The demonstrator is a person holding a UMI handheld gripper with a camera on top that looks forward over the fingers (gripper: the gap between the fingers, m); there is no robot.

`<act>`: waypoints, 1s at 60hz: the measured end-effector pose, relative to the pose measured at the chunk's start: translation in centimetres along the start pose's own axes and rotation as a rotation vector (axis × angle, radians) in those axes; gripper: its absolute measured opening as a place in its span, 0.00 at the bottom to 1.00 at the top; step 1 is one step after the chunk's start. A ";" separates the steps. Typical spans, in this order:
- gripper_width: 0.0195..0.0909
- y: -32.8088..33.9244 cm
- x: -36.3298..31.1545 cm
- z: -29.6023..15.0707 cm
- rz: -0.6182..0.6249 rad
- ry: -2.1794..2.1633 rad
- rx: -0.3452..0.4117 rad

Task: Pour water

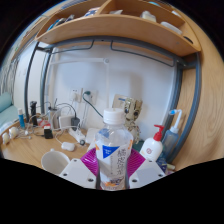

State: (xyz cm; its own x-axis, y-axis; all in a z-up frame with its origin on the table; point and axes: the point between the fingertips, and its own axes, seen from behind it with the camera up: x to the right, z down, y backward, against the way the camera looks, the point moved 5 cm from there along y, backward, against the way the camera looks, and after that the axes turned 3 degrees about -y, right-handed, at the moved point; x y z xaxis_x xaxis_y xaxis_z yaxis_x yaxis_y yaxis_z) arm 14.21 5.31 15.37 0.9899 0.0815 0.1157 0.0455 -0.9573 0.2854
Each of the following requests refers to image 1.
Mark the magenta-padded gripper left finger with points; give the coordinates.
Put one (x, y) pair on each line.
(77, 172)

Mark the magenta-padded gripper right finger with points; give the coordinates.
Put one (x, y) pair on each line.
(148, 171)

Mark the clear plastic water bottle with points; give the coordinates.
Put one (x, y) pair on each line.
(113, 150)

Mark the blue box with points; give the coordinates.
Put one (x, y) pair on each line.
(162, 165)

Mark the white red-pump lotion bottle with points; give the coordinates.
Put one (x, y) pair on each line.
(151, 148)

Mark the white earbuds case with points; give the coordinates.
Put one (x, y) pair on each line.
(68, 146)

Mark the blue bottle with white nozzle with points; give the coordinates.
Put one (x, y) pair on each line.
(171, 140)

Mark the black charger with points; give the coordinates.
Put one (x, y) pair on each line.
(75, 122)

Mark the white power adapter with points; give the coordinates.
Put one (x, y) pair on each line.
(64, 122)

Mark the wooden robot figurine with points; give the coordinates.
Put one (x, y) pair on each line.
(132, 113)

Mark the black electric shaver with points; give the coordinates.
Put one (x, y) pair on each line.
(33, 113)

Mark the small white jar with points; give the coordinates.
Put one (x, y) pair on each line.
(13, 132)
(5, 138)

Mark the blue tube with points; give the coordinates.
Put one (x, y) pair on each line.
(21, 118)

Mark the teal bed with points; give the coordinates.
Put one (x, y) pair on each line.
(6, 110)

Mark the wooden shelf unit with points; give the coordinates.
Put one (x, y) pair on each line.
(126, 28)

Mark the white wall socket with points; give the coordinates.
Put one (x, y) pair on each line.
(90, 96)

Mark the grey metal frame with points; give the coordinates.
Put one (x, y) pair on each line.
(195, 100)

